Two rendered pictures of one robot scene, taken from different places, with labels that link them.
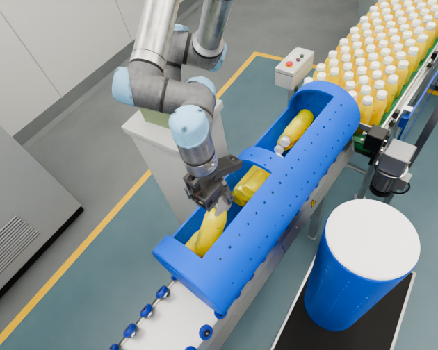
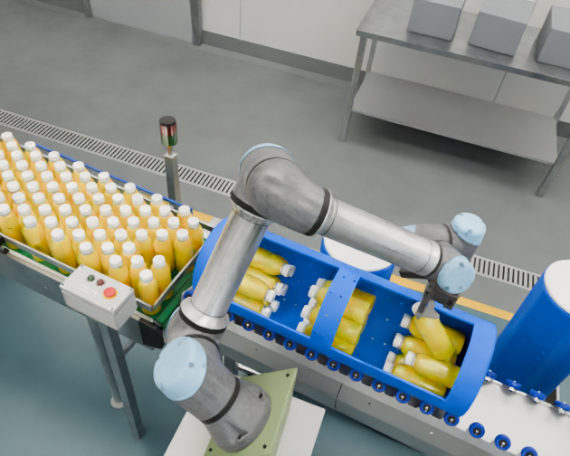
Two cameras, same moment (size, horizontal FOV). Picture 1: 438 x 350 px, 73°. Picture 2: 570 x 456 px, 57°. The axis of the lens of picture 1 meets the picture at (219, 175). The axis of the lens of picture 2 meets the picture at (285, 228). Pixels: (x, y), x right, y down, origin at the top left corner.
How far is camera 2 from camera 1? 142 cm
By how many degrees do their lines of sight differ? 69
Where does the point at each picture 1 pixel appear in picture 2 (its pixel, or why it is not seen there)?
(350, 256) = not seen: hidden behind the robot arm
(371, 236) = not seen: hidden behind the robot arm
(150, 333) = (515, 438)
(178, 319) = (487, 412)
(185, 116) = (470, 222)
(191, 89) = (431, 230)
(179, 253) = (480, 341)
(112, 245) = not seen: outside the picture
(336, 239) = (373, 262)
